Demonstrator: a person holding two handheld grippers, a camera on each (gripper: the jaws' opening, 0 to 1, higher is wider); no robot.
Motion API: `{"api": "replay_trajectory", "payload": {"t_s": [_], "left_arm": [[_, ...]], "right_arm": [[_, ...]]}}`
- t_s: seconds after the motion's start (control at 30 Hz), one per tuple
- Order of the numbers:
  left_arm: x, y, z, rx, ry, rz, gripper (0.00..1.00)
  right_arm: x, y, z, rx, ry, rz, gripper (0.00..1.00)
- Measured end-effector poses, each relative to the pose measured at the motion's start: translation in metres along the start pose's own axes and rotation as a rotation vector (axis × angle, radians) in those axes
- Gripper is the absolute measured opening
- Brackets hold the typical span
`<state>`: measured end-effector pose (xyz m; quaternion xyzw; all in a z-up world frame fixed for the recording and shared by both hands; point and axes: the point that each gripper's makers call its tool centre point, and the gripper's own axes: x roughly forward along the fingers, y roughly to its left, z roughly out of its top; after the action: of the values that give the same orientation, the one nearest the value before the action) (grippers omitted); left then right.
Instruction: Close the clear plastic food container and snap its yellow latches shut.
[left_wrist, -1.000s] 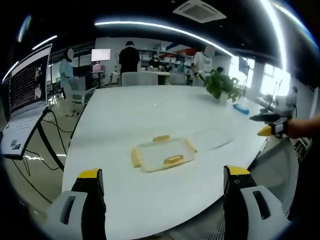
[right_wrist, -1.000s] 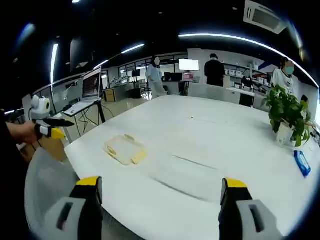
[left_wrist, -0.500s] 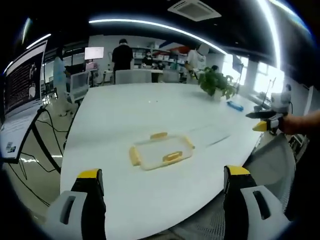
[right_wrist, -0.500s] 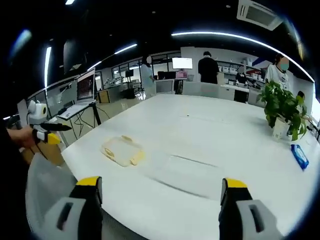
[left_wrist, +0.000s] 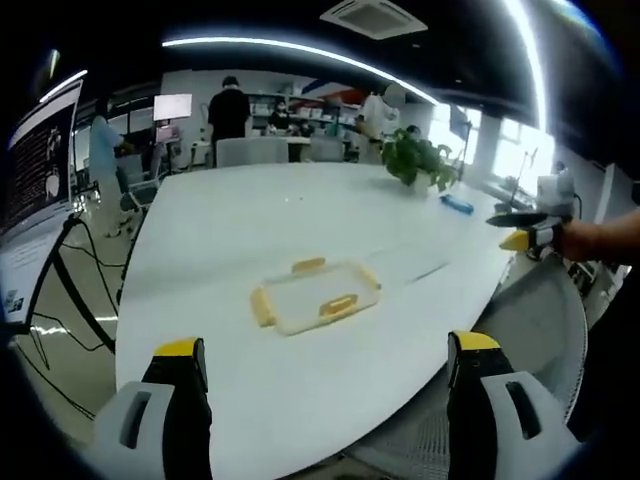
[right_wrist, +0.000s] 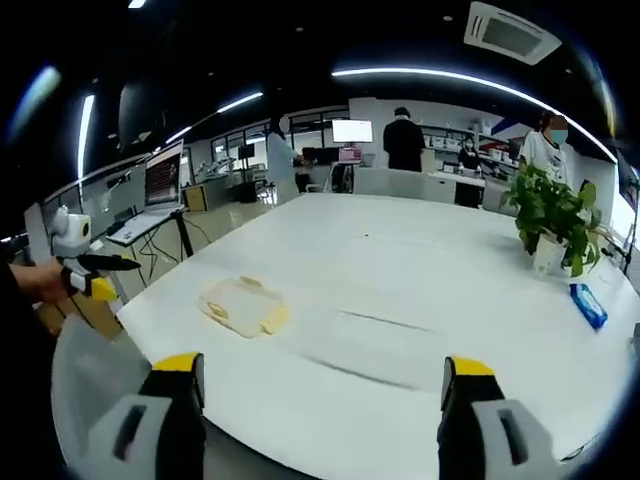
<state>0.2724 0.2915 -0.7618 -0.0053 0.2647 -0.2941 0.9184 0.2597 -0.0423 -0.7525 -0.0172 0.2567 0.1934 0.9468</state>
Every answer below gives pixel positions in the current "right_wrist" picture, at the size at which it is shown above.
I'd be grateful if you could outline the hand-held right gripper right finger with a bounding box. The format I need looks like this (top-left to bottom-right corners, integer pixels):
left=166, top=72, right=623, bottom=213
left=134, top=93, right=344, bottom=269
left=436, top=355, right=558, bottom=480

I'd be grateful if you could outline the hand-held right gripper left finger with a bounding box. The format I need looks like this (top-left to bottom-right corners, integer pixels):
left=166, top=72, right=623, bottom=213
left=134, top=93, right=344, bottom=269
left=92, top=351, right=208, bottom=480

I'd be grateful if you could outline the person's left hand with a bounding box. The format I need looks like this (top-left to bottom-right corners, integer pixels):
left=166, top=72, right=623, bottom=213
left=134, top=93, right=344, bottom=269
left=9, top=262, right=69, bottom=304

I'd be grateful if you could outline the brown cardboard box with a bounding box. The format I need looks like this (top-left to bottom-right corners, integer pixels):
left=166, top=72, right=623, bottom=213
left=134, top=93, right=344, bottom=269
left=37, top=291, right=125, bottom=342

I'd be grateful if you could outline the grey chair back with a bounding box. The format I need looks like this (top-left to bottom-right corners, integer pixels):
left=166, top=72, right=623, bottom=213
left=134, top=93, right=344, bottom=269
left=50, top=313, right=152, bottom=471

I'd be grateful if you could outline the black laptop stand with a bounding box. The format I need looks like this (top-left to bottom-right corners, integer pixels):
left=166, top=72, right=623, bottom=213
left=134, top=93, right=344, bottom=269
left=137, top=209, right=197, bottom=289

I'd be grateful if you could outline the open silver laptop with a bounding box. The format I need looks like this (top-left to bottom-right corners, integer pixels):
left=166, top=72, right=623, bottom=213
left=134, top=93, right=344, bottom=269
left=104, top=139, right=187, bottom=246

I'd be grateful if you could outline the short ceiling light strip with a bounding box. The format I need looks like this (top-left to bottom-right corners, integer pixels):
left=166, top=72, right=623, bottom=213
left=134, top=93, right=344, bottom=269
left=76, top=94, right=97, bottom=177
left=216, top=91, right=265, bottom=114

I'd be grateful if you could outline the wooden cabinet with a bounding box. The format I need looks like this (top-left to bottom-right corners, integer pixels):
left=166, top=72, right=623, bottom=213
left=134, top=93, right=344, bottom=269
left=181, top=183, right=210, bottom=215

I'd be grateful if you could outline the blue wet wipes packet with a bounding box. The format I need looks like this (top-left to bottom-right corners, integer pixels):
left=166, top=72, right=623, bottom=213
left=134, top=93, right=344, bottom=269
left=568, top=281, right=610, bottom=332

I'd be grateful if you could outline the green potted plant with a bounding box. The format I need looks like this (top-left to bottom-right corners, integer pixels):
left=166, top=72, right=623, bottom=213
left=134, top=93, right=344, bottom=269
left=499, top=163, right=615, bottom=279

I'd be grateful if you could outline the black tripod stand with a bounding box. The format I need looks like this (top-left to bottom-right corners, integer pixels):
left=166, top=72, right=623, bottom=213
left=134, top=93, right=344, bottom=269
left=615, top=148, right=640, bottom=277

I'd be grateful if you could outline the white bright monitor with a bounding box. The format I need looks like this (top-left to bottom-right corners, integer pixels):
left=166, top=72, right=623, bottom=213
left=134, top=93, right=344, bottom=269
left=331, top=118, right=374, bottom=146

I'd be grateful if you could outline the long curved ceiling light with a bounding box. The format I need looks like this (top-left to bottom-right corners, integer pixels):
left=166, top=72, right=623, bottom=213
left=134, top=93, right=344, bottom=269
left=330, top=66, right=619, bottom=163

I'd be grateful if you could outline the white ceiling air vent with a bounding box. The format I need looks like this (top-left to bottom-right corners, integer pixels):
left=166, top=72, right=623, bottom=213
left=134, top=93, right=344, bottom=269
left=463, top=0, right=563, bottom=67

